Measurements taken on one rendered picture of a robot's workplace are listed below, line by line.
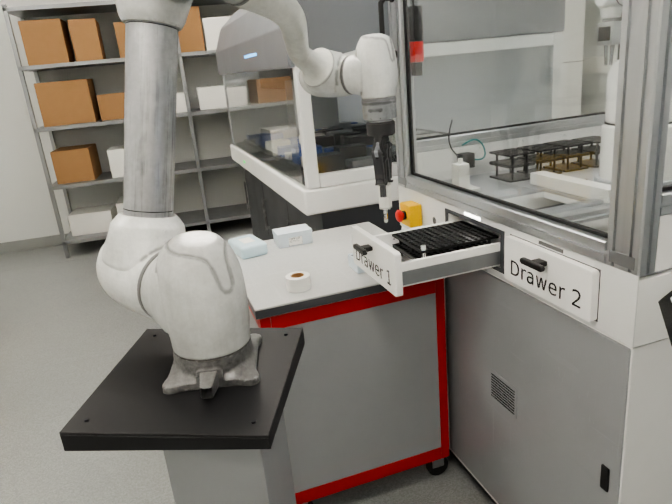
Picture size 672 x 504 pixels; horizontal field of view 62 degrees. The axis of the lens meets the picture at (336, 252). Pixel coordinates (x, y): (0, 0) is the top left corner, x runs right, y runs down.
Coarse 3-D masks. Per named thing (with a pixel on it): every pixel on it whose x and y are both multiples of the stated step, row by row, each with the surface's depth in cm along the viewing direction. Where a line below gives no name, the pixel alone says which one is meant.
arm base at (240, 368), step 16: (256, 336) 121; (240, 352) 108; (256, 352) 115; (176, 368) 109; (192, 368) 106; (208, 368) 106; (224, 368) 107; (240, 368) 108; (256, 368) 111; (176, 384) 106; (192, 384) 106; (208, 384) 102; (224, 384) 106; (240, 384) 107
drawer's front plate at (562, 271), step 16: (512, 240) 133; (512, 256) 134; (528, 256) 128; (544, 256) 123; (560, 256) 119; (512, 272) 135; (544, 272) 124; (560, 272) 119; (576, 272) 114; (592, 272) 110; (528, 288) 130; (576, 288) 115; (592, 288) 111; (560, 304) 121; (576, 304) 116; (592, 304) 112; (592, 320) 113
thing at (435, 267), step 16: (432, 224) 162; (384, 240) 158; (496, 240) 153; (432, 256) 137; (448, 256) 138; (464, 256) 139; (480, 256) 140; (496, 256) 142; (416, 272) 135; (432, 272) 137; (448, 272) 138; (464, 272) 140
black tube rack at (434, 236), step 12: (432, 228) 157; (444, 228) 156; (456, 228) 155; (468, 228) 154; (480, 228) 153; (420, 240) 147; (432, 240) 147; (444, 240) 146; (456, 240) 145; (468, 240) 144; (480, 240) 144; (408, 252) 148; (432, 252) 146; (444, 252) 146
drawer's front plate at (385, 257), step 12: (360, 228) 153; (360, 240) 151; (372, 240) 142; (372, 252) 144; (384, 252) 136; (396, 252) 131; (360, 264) 154; (372, 264) 145; (384, 264) 137; (396, 264) 131; (372, 276) 147; (384, 276) 139; (396, 276) 132; (396, 288) 133
